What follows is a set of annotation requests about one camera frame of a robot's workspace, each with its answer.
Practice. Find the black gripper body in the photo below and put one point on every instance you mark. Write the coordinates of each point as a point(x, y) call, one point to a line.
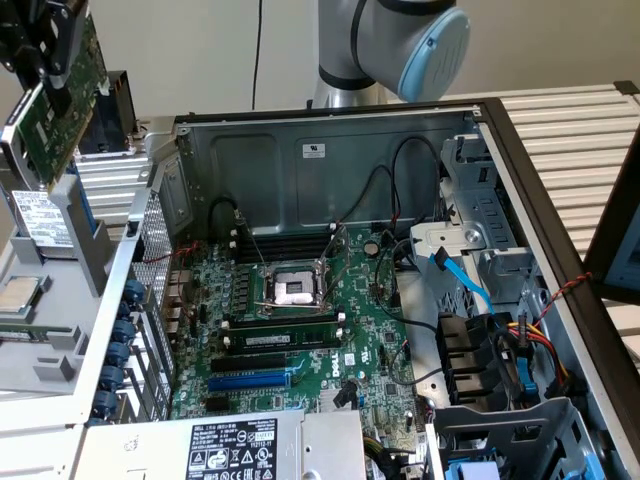
point(60, 25)

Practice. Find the green GPU card black cooler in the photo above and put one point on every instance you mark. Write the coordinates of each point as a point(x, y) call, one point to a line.
point(55, 135)

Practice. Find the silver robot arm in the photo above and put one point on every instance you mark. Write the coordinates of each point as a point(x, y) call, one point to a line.
point(360, 45)

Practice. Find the black box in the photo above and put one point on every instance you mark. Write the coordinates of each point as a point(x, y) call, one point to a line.
point(117, 110)

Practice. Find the blue plastic disk caddy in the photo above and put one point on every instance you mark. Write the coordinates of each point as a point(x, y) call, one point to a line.
point(85, 210)

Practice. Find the silver hard disk white label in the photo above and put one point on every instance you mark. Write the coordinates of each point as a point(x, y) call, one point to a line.
point(40, 220)

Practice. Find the grey plastic parts rack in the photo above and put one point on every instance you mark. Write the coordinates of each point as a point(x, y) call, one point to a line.
point(75, 225)

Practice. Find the silver CPU chip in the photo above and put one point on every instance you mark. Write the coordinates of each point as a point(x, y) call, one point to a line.
point(17, 295)

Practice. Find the blue card retention clip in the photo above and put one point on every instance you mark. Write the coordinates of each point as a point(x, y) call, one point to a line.
point(119, 354)
point(124, 331)
point(112, 379)
point(135, 292)
point(106, 404)

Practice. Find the thin metal locking lever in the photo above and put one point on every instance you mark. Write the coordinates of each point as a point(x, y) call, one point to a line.
point(252, 240)
point(265, 304)

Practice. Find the CPU socket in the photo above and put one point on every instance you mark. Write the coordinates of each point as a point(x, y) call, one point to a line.
point(292, 290)

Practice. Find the open metal PC case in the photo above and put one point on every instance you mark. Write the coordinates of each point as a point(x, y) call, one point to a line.
point(350, 175)

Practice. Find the metal socket cover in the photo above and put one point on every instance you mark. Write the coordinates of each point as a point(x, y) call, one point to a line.
point(325, 265)

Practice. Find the long black expansion slot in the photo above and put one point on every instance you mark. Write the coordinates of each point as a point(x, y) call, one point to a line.
point(250, 363)

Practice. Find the blue expansion slot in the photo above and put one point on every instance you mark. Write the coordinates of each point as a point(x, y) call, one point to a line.
point(250, 382)

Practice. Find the short black expansion slot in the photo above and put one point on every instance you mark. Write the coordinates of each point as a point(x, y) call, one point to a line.
point(220, 405)

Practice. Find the round coin battery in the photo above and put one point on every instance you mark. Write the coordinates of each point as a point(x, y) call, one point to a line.
point(371, 248)

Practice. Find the green motherboard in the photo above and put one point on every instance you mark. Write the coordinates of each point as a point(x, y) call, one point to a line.
point(360, 300)

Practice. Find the grey power supply unit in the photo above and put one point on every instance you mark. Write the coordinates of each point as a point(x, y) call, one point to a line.
point(225, 450)

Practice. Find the silver chipset heatsink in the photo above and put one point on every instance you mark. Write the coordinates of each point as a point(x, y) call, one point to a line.
point(325, 402)

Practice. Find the metal disk bay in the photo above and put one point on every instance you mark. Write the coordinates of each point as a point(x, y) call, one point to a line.
point(450, 240)

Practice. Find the black plastic fan shroud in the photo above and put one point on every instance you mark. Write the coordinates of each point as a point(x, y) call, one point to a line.
point(460, 350)

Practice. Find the blue plastic latch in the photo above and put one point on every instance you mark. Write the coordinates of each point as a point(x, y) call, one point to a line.
point(527, 380)

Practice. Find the metal drive cage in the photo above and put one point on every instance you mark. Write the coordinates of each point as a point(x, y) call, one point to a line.
point(500, 425)

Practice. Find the dark framed panel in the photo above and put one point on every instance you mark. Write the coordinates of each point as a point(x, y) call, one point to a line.
point(600, 250)

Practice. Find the black plastic end cap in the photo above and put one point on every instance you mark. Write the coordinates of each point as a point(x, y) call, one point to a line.
point(627, 87)

